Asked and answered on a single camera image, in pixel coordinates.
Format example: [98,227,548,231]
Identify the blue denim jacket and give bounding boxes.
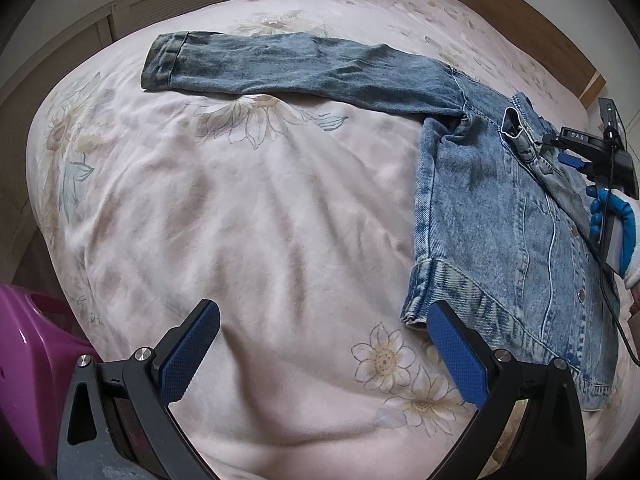
[140,31,623,413]

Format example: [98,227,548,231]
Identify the pink plastic stool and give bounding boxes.
[0,284,101,480]

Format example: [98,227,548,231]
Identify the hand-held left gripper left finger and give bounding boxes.
[57,299,221,480]

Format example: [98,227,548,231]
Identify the floral pink bed sheet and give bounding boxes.
[27,0,640,480]

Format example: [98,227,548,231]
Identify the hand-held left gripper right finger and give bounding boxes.
[427,301,588,480]

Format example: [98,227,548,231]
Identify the black cable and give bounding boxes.
[570,130,640,366]

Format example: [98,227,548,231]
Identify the wooden headboard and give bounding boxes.
[387,0,606,108]

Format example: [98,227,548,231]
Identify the person's right forearm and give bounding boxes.
[620,255,640,313]

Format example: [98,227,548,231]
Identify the person's right hand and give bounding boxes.
[589,185,639,277]

